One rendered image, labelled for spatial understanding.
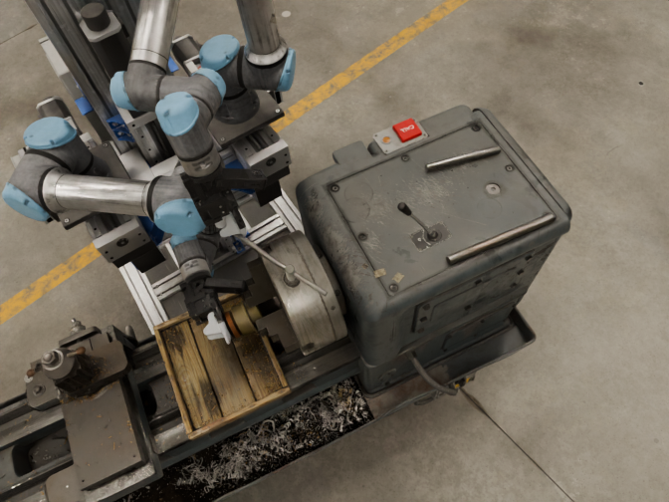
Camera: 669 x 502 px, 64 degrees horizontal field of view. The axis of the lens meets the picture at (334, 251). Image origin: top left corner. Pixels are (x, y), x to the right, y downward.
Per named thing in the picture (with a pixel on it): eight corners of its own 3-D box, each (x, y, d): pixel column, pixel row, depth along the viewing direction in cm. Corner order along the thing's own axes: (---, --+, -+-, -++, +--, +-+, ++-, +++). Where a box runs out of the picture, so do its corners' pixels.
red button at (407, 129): (411, 122, 149) (411, 117, 147) (422, 136, 147) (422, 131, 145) (391, 129, 148) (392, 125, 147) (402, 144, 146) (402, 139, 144)
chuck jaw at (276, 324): (293, 302, 141) (312, 340, 135) (296, 310, 145) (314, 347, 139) (254, 320, 139) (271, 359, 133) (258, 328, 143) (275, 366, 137)
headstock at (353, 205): (459, 173, 186) (479, 91, 152) (542, 286, 165) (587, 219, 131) (303, 242, 177) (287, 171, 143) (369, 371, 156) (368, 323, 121)
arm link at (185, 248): (199, 238, 161) (190, 223, 153) (210, 268, 156) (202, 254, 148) (173, 248, 159) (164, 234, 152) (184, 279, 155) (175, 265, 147)
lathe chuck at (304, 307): (290, 256, 165) (282, 216, 135) (334, 350, 156) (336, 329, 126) (263, 268, 164) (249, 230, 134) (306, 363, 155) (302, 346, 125)
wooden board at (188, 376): (247, 290, 170) (244, 285, 167) (292, 393, 154) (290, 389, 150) (156, 331, 165) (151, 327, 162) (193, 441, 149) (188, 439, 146)
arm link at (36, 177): (42, 175, 146) (229, 191, 135) (17, 222, 140) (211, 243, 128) (13, 146, 136) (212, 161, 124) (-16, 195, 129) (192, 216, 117)
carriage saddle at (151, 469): (122, 329, 166) (114, 322, 161) (166, 475, 146) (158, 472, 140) (26, 371, 162) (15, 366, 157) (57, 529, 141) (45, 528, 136)
